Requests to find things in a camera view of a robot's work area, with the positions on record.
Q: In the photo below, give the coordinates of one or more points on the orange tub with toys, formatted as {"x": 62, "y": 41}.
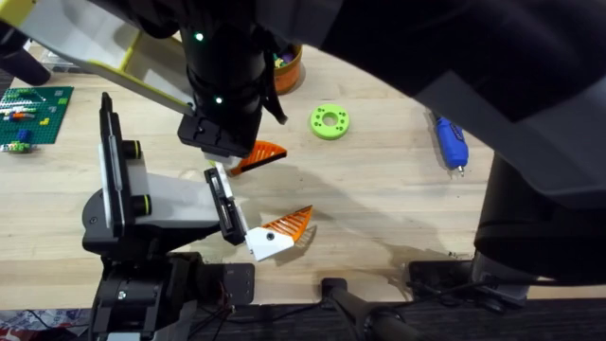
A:
{"x": 289, "y": 76}

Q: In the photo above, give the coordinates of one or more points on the green board with toy blocks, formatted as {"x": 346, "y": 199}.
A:
{"x": 33, "y": 118}

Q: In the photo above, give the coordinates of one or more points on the green disc with holes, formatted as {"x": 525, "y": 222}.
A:
{"x": 330, "y": 121}

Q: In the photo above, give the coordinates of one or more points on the black stand pole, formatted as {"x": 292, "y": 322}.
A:
{"x": 360, "y": 308}

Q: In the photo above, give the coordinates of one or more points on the blue electric screwdriver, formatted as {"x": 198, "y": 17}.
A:
{"x": 452, "y": 144}

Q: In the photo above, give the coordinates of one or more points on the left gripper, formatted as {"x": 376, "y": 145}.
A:
{"x": 180, "y": 203}

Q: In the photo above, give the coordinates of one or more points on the orange ribbed wedge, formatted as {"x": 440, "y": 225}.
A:
{"x": 265, "y": 154}

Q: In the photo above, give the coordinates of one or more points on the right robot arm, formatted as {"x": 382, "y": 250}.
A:
{"x": 473, "y": 47}

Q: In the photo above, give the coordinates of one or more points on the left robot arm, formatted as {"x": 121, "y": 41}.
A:
{"x": 142, "y": 293}

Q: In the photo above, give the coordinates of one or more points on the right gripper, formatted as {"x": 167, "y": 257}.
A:
{"x": 222, "y": 85}

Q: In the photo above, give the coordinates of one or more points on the left wrist upright plate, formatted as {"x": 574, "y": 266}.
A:
{"x": 112, "y": 166}

